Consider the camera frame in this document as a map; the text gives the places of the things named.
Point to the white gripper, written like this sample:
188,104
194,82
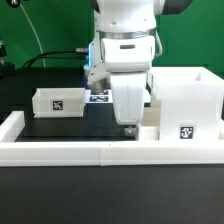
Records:
128,99

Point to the white drawer box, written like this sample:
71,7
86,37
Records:
149,127
58,102

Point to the white drawer cabinet frame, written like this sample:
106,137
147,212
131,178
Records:
191,101

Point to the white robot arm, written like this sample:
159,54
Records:
121,53

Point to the black raised platform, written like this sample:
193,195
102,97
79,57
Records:
98,123

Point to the white U-shaped fence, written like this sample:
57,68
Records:
152,152

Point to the white marker plate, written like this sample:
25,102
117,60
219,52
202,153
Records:
104,97

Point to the black stand at left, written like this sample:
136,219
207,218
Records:
6,68

